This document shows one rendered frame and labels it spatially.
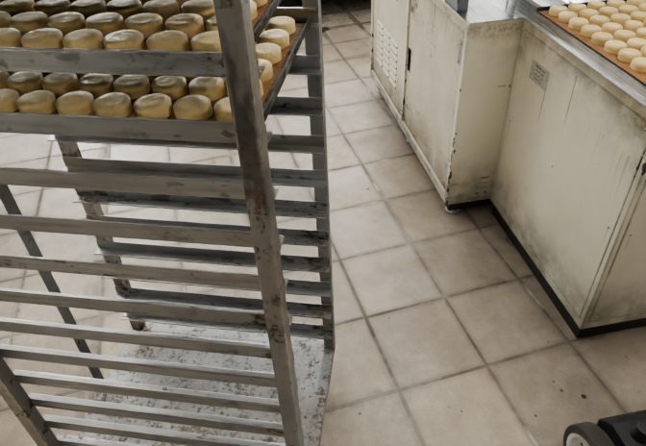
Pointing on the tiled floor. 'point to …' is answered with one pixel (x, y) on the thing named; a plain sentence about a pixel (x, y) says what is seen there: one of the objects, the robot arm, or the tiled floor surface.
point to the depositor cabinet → (448, 71)
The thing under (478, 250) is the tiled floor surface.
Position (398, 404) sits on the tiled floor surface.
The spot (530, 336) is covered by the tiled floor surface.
